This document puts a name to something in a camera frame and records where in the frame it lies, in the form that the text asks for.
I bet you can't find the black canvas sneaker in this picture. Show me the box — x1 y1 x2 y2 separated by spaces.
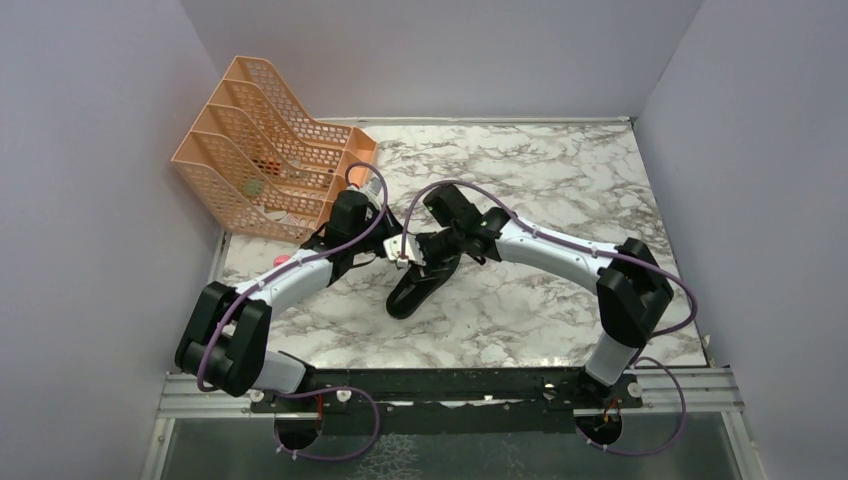
385 256 460 319

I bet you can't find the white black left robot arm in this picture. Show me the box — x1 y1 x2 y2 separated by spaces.
175 190 401 411

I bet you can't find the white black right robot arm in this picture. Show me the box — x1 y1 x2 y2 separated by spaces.
398 180 674 407

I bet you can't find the orange plastic file organizer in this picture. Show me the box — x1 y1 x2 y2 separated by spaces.
172 56 378 243

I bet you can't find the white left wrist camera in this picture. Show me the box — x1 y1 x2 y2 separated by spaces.
358 177 384 211

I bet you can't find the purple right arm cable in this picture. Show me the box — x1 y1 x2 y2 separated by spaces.
400 180 700 460

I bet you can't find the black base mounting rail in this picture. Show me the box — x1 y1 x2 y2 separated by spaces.
250 367 643 436

